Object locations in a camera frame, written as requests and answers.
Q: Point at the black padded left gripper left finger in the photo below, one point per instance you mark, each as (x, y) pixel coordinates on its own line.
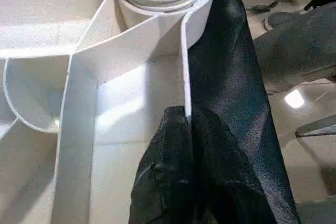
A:
(165, 169)

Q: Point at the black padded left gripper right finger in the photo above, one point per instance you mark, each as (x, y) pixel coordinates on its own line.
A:
(223, 182)

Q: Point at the white plastic table top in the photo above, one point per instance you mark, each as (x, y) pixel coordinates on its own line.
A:
(39, 24)

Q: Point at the black work mat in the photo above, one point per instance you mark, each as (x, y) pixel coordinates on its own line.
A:
(231, 77)

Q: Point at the grey trouser leg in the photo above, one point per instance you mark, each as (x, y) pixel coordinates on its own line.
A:
(302, 45)

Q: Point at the grey sneaker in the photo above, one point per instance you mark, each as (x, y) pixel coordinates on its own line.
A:
(271, 20)

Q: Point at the metal chair frame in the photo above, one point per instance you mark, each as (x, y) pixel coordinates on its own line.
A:
(315, 127)

